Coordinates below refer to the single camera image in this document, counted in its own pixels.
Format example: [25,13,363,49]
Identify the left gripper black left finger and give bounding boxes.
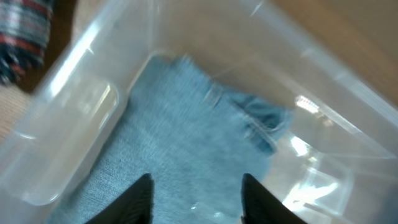
[86,174,154,224]

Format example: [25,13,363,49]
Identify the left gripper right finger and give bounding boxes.
[241,174,307,224]

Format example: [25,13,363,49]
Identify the blue jeans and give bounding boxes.
[48,56,292,223]

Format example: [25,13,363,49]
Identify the plaid shirt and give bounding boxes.
[1,0,55,86]

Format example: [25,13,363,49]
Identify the clear plastic storage container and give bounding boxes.
[1,1,397,223]

